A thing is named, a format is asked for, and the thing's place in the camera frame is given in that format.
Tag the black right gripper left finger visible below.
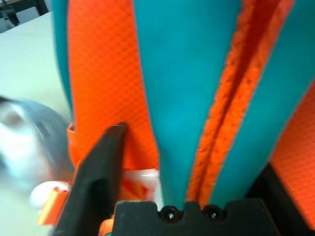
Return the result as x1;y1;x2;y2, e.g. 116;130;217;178
53;122;127;236

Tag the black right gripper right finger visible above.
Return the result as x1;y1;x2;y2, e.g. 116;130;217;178
246;163;315;236

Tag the orange and teal backpack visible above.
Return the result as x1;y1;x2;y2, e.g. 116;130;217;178
36;0;315;236

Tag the grey white plush toy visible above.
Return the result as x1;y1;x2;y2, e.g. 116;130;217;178
0;95;76;214

